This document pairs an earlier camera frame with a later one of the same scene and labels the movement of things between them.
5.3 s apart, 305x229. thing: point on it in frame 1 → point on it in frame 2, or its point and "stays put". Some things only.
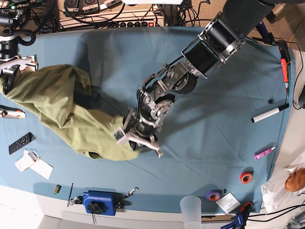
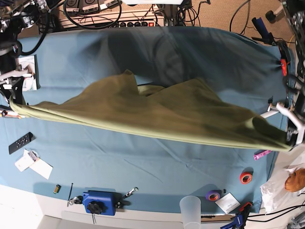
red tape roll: [246, 177] stays put
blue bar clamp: [239, 222] stays put
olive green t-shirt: [70, 107] → [190, 110]
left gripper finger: [136, 147] → [291, 136]
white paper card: [228, 202] stays put
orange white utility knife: [9, 112] stays put
